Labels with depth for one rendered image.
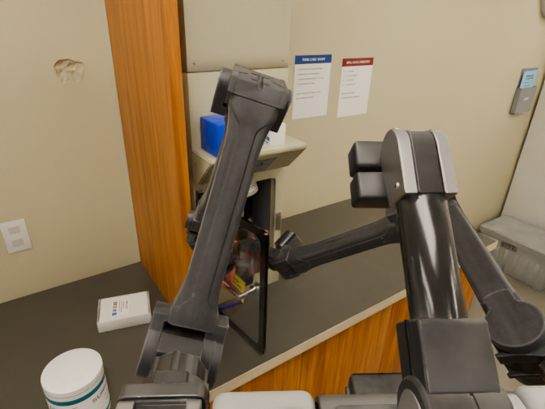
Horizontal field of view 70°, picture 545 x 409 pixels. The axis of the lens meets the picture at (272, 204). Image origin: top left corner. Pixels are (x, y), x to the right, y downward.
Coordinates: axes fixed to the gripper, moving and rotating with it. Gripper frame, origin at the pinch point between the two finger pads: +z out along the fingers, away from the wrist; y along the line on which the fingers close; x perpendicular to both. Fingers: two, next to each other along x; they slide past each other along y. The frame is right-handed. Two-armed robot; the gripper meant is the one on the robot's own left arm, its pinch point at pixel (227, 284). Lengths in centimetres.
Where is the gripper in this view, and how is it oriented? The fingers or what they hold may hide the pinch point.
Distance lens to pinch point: 106.4
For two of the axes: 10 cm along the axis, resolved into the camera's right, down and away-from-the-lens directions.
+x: 6.4, 3.6, -6.8
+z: 2.8, 7.1, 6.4
